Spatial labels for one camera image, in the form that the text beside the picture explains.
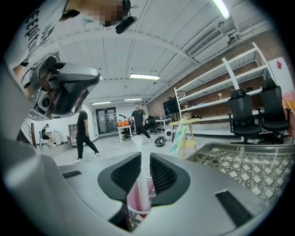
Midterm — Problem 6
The black head-worn camera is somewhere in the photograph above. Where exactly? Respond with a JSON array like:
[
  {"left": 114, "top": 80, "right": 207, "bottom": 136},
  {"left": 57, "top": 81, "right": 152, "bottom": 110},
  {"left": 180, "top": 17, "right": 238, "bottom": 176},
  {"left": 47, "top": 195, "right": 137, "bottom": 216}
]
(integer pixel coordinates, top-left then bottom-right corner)
[{"left": 114, "top": 0, "right": 138, "bottom": 35}]

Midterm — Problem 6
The white ceiling air conditioner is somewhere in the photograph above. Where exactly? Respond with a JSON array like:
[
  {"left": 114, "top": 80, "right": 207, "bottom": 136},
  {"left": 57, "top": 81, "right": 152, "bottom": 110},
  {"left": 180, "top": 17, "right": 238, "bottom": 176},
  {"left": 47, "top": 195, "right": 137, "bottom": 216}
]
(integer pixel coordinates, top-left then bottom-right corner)
[{"left": 186, "top": 28, "right": 231, "bottom": 63}]

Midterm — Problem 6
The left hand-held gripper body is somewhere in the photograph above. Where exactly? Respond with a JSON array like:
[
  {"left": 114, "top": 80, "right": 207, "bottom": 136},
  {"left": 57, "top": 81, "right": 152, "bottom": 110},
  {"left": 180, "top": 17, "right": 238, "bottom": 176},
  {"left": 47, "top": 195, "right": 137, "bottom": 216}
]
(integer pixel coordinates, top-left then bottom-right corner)
[{"left": 22, "top": 52, "right": 65, "bottom": 121}]

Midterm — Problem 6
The black round floor device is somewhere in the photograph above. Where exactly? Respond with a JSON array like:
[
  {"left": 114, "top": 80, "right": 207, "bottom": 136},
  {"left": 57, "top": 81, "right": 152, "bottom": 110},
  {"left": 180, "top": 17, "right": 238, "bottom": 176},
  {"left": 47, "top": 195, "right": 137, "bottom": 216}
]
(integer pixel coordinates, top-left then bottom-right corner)
[{"left": 153, "top": 136, "right": 166, "bottom": 147}]

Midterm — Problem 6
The metal wire basket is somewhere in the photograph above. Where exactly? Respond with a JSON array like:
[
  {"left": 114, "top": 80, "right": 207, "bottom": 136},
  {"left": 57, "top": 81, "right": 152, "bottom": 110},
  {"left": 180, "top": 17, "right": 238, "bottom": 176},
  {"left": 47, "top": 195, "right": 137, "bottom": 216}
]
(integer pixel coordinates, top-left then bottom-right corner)
[{"left": 128, "top": 141, "right": 295, "bottom": 232}]

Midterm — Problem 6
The black mesh office chair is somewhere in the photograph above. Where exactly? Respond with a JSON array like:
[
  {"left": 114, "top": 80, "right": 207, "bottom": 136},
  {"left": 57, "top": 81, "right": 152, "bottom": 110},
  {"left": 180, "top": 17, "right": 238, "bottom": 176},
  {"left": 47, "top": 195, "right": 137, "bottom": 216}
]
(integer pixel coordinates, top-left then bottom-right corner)
[
  {"left": 259, "top": 78, "right": 291, "bottom": 145},
  {"left": 227, "top": 88, "right": 264, "bottom": 145}
]

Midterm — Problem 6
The person's white printed t-shirt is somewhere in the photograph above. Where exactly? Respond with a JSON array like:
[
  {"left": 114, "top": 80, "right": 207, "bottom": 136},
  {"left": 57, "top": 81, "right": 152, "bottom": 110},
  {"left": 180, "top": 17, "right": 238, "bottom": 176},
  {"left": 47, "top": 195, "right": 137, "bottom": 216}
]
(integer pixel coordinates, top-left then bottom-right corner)
[{"left": 5, "top": 0, "right": 71, "bottom": 68}]

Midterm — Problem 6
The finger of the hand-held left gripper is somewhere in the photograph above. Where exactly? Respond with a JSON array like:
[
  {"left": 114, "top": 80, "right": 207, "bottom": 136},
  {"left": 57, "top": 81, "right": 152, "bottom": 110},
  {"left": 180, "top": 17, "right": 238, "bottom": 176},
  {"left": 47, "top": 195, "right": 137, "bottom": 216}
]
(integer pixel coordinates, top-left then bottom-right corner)
[
  {"left": 49, "top": 88, "right": 90, "bottom": 117},
  {"left": 55, "top": 62, "right": 101, "bottom": 93}
]

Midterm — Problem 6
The ceiling tube light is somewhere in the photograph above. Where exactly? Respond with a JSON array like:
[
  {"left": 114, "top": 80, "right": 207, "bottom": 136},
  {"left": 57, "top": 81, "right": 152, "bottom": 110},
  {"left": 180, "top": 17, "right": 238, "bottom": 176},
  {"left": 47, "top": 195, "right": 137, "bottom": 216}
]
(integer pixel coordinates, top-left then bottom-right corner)
[{"left": 212, "top": 0, "right": 231, "bottom": 20}]

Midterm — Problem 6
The white narrow table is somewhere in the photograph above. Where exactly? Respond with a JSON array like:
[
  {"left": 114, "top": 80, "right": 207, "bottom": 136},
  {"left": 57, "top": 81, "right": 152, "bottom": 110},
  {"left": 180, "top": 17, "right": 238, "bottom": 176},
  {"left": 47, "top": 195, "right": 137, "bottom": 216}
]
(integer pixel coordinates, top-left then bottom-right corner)
[{"left": 117, "top": 125, "right": 134, "bottom": 145}]

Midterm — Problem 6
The person's left forearm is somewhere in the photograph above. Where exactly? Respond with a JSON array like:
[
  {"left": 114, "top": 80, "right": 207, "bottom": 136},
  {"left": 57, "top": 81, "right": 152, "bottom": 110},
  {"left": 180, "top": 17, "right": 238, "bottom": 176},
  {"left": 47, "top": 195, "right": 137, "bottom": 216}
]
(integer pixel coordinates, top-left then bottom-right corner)
[{"left": 12, "top": 62, "right": 32, "bottom": 93}]

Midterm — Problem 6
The black wall monitor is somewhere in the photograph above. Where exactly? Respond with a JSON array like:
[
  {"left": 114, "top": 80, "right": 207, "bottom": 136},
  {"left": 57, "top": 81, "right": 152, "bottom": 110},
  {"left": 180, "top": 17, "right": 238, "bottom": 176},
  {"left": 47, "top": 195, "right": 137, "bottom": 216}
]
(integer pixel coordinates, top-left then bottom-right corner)
[{"left": 162, "top": 97, "right": 181, "bottom": 116}]

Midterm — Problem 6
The white metal shelving rack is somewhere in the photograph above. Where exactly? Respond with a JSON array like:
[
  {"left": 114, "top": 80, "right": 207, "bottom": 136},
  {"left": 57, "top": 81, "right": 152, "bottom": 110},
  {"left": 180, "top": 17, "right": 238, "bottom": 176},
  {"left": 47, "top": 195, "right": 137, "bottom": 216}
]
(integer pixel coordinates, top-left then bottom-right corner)
[{"left": 173, "top": 42, "right": 278, "bottom": 124}]

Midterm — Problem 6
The yellow trestle table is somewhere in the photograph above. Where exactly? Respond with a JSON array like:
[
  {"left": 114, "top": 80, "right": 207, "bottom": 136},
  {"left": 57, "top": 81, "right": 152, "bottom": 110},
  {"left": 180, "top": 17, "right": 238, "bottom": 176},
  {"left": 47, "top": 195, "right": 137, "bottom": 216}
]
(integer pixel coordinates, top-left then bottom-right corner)
[{"left": 168, "top": 119, "right": 198, "bottom": 159}]

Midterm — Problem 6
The small black office chair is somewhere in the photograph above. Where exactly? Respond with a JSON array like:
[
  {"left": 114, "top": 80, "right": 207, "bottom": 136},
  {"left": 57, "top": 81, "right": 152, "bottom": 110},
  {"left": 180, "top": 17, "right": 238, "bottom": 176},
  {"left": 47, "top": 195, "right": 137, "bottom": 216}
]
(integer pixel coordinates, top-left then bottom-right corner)
[{"left": 147, "top": 115, "right": 161, "bottom": 136}]

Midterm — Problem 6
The black double glass door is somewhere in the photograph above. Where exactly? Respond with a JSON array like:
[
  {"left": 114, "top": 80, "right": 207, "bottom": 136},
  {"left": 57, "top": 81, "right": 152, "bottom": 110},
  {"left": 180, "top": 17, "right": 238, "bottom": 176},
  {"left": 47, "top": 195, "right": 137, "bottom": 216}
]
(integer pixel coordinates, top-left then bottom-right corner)
[{"left": 95, "top": 106, "right": 118, "bottom": 135}]

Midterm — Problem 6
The green painted board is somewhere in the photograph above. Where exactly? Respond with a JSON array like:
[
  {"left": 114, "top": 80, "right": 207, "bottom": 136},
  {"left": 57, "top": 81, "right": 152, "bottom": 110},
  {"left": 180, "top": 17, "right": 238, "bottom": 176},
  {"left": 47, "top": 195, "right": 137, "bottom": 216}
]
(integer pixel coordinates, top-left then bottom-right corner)
[{"left": 170, "top": 123, "right": 187, "bottom": 155}]

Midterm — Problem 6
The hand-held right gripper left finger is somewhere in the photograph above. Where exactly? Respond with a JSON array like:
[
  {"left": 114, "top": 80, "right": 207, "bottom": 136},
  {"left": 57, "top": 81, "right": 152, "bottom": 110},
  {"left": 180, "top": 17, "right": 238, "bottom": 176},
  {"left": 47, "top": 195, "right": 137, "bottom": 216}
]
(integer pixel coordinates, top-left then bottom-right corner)
[{"left": 41, "top": 151, "right": 142, "bottom": 236}]

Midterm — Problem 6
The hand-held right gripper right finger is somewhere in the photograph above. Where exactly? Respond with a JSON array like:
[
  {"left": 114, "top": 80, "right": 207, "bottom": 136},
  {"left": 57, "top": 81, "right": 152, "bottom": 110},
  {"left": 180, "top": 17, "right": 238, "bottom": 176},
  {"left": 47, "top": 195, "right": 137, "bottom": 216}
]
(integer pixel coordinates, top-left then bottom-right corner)
[{"left": 133, "top": 152, "right": 269, "bottom": 236}]

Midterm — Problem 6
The white board with red sign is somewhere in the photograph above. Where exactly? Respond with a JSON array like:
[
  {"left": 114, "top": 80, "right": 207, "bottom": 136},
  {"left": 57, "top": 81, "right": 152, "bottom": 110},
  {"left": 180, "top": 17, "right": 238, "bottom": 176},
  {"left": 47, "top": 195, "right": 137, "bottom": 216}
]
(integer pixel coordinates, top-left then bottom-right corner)
[{"left": 268, "top": 56, "right": 295, "bottom": 99}]

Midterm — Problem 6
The person's left hand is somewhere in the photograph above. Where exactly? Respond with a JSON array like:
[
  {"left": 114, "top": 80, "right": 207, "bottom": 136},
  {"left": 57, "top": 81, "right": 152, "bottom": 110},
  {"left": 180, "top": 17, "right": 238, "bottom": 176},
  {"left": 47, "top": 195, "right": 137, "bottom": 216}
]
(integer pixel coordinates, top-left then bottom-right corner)
[{"left": 39, "top": 75, "right": 58, "bottom": 100}]

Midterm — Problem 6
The stair railing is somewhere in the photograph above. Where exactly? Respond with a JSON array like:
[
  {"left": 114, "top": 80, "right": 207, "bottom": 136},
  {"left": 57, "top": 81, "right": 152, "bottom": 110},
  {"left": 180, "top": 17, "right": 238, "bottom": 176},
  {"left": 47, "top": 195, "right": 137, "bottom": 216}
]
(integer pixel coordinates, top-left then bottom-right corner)
[{"left": 16, "top": 114, "right": 38, "bottom": 148}]

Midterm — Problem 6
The pink plastic cup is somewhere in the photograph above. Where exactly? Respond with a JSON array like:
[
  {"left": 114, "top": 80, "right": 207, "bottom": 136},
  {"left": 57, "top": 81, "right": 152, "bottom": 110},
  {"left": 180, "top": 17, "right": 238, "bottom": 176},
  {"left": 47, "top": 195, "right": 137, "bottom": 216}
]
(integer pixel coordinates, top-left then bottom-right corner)
[{"left": 126, "top": 177, "right": 156, "bottom": 218}]

